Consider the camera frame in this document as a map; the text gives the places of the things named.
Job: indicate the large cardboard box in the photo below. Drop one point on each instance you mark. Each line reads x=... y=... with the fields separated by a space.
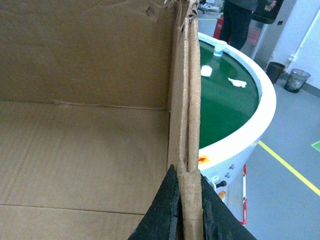
x=97 y=99

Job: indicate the white paper cup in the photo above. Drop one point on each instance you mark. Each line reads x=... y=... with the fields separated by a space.
x=219 y=48

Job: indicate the standing person dark clothes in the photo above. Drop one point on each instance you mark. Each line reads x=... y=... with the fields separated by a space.
x=237 y=15

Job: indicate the mesh wire waste basket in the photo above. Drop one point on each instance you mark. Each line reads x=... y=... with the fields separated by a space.
x=296 y=80

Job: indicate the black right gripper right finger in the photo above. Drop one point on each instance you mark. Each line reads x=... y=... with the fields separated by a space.
x=218 y=221

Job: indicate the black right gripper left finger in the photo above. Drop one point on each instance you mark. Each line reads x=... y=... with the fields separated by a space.
x=161 y=219

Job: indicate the white paper scrap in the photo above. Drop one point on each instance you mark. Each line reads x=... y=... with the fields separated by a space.
x=238 y=83

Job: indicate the red fire extinguisher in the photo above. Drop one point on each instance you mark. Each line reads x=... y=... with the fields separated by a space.
x=218 y=28

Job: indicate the crumpled white tissue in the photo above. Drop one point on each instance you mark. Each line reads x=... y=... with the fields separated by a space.
x=206 y=71

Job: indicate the black waste bin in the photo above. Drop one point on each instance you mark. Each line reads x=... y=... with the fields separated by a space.
x=274 y=70

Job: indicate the round green conveyor table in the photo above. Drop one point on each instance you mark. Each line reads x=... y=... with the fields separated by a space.
x=232 y=121

